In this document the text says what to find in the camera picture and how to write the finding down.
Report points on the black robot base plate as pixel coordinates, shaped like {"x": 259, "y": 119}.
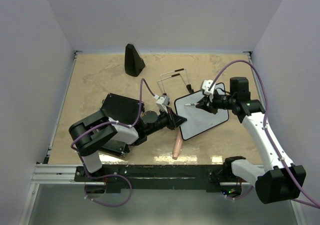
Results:
{"x": 209, "y": 178}

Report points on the red capped whiteboard marker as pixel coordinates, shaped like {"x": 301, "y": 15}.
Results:
{"x": 191, "y": 104}

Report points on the white whiteboard black frame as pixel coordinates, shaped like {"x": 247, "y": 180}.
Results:
{"x": 198, "y": 120}

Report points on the black hard case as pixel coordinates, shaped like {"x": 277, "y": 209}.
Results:
{"x": 117, "y": 110}

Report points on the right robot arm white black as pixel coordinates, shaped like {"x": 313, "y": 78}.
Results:
{"x": 279, "y": 179}

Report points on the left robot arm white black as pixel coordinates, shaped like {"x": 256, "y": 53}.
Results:
{"x": 92, "y": 133}

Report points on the wire whiteboard stand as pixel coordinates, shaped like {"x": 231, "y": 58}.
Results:
{"x": 180, "y": 74}

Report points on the black cone-shaped object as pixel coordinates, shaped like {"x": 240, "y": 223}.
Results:
{"x": 133, "y": 62}

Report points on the pink toy microphone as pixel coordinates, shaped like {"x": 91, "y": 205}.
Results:
{"x": 177, "y": 146}

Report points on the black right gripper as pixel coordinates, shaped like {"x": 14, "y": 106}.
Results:
{"x": 206, "y": 104}

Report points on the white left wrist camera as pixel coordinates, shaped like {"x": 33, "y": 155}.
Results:
{"x": 162, "y": 102}

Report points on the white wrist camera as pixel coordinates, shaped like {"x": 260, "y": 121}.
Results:
{"x": 208, "y": 87}
{"x": 162, "y": 102}

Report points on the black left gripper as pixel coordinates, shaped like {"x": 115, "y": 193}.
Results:
{"x": 174, "y": 120}

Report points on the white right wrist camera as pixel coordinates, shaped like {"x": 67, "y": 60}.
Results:
{"x": 208, "y": 87}

